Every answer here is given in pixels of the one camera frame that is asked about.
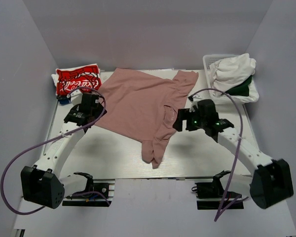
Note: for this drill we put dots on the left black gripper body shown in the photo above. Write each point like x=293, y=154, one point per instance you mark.
x=99, y=111

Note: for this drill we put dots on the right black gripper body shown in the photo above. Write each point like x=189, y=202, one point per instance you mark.
x=194, y=121

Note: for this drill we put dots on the pink t shirt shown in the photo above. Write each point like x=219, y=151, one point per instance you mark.
x=144, y=108

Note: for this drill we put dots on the green and white t shirt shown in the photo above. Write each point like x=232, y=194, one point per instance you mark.
x=244, y=93

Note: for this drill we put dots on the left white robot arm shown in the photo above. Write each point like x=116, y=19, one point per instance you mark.
x=41, y=183

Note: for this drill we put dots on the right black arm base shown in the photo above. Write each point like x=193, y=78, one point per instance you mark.
x=209, y=197

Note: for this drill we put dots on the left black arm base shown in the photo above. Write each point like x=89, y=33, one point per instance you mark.
x=100, y=195

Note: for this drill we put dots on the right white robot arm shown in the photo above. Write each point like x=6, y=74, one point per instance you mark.
x=269, y=181

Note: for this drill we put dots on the folded red coca-cola t shirt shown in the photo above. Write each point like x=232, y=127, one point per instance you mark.
x=69, y=79

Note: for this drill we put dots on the folded blue t shirt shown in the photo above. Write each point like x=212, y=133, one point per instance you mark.
x=63, y=100

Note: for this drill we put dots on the white plastic basket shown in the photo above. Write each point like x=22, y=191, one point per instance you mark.
x=212, y=58

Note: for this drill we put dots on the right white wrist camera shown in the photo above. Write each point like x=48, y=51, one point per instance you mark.
x=194, y=102

